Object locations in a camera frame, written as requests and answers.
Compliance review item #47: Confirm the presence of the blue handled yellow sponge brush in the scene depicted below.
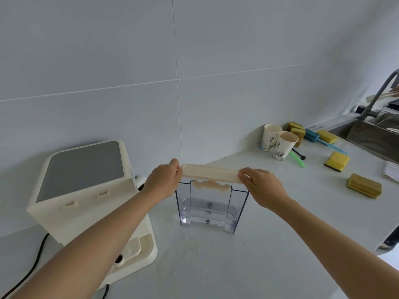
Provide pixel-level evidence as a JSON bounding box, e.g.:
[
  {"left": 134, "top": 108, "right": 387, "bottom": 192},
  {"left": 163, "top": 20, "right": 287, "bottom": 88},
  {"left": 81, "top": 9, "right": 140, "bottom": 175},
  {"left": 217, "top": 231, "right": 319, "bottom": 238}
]
[{"left": 304, "top": 129, "right": 347, "bottom": 156}]

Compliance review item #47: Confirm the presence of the yellow green sponge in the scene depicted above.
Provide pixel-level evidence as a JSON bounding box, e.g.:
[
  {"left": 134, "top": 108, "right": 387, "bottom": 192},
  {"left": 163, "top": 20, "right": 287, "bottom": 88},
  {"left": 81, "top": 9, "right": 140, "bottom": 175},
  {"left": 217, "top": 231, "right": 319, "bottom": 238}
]
[
  {"left": 290, "top": 127, "right": 306, "bottom": 148},
  {"left": 286, "top": 121, "right": 306, "bottom": 133}
]

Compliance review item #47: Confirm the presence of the yellow sponge with black base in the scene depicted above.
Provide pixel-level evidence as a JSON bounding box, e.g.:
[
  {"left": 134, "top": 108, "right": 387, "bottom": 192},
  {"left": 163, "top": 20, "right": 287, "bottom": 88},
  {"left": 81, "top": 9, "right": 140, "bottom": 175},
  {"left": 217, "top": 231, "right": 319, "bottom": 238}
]
[{"left": 324, "top": 151, "right": 350, "bottom": 172}]

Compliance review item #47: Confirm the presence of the white folded cloth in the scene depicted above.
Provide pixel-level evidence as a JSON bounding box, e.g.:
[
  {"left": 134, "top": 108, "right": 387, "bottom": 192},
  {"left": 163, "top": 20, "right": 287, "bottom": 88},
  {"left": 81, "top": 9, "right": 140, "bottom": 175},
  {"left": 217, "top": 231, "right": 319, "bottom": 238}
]
[{"left": 382, "top": 161, "right": 399, "bottom": 184}]

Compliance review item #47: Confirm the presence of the cream flat plastic part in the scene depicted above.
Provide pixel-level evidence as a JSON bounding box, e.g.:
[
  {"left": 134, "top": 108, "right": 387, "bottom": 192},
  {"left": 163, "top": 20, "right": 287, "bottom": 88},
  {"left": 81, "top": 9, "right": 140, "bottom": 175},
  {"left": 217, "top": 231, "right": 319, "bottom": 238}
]
[{"left": 366, "top": 91, "right": 394, "bottom": 102}]

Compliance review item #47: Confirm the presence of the cream countertop water dispenser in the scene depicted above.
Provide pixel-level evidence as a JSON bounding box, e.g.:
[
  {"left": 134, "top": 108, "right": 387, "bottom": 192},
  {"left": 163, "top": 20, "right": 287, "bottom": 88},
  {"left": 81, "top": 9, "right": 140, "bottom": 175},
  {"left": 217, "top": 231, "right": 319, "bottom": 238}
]
[{"left": 26, "top": 140, "right": 158, "bottom": 292}]

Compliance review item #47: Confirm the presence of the cream water tank lid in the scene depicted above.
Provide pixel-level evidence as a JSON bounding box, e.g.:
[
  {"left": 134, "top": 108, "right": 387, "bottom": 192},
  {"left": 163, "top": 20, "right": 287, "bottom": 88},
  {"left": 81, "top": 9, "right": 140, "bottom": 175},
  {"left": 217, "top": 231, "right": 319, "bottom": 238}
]
[{"left": 180, "top": 164, "right": 248, "bottom": 194}]

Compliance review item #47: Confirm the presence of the clear plastic water tank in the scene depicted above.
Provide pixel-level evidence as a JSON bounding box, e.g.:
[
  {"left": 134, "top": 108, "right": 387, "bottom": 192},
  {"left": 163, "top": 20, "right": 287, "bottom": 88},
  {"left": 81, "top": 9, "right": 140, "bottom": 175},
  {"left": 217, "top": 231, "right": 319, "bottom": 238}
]
[{"left": 175, "top": 180, "right": 249, "bottom": 235}]

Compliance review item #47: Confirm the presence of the person's right hand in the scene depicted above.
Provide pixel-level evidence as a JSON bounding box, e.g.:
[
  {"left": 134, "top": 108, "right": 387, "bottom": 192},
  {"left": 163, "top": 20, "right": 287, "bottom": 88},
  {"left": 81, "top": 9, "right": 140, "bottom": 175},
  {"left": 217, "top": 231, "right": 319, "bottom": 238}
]
[{"left": 238, "top": 167, "right": 292, "bottom": 211}]

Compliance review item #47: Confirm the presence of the person's right forearm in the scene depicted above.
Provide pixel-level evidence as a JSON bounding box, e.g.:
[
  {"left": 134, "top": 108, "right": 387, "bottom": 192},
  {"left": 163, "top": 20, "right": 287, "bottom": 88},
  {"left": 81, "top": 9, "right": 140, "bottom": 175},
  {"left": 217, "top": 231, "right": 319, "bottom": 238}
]
[{"left": 270, "top": 197, "right": 399, "bottom": 299}]

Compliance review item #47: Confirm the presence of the person's left hand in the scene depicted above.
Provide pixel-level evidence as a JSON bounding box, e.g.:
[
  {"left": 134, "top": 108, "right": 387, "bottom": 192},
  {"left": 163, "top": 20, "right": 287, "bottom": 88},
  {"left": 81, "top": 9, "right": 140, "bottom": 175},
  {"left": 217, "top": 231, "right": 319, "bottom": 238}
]
[{"left": 141, "top": 158, "right": 183, "bottom": 202}]

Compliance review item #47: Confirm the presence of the grey metal faucet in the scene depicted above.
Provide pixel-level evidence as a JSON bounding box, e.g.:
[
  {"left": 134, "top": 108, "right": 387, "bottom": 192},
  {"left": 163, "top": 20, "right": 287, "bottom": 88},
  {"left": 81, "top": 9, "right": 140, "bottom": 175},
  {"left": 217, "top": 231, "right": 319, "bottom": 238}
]
[{"left": 357, "top": 69, "right": 399, "bottom": 120}]

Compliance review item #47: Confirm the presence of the stainless steel sink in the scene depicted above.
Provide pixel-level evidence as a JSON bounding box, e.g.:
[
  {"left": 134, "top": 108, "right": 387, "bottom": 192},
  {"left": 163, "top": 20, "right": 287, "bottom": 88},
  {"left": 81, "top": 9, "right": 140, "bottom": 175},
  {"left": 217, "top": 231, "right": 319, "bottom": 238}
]
[{"left": 329, "top": 110, "right": 399, "bottom": 164}]

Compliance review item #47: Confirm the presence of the green plastic brush handle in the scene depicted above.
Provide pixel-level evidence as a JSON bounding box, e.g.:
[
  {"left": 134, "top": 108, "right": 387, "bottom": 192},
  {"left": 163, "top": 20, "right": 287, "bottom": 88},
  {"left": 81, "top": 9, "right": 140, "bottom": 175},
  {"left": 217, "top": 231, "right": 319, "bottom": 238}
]
[{"left": 289, "top": 150, "right": 307, "bottom": 169}]

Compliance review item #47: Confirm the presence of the olive yellow sponge pair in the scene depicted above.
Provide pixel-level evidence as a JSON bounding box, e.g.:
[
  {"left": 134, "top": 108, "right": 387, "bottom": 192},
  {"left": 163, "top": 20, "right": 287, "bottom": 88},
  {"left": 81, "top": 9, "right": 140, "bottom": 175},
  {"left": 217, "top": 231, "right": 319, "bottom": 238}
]
[{"left": 346, "top": 173, "right": 383, "bottom": 200}]

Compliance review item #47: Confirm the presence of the person's left forearm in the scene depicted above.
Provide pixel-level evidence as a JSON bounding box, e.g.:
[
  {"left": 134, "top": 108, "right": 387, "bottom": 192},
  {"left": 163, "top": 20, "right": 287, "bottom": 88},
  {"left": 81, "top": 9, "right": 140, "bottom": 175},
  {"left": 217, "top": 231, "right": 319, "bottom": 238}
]
[{"left": 9, "top": 183, "right": 163, "bottom": 299}]

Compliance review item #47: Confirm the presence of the floral paper cup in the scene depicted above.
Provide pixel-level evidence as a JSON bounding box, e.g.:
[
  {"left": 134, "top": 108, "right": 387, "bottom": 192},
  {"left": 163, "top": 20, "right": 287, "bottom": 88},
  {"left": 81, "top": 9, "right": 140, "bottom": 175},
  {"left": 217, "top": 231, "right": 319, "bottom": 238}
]
[
  {"left": 262, "top": 123, "right": 283, "bottom": 152},
  {"left": 272, "top": 131, "right": 299, "bottom": 161}
]

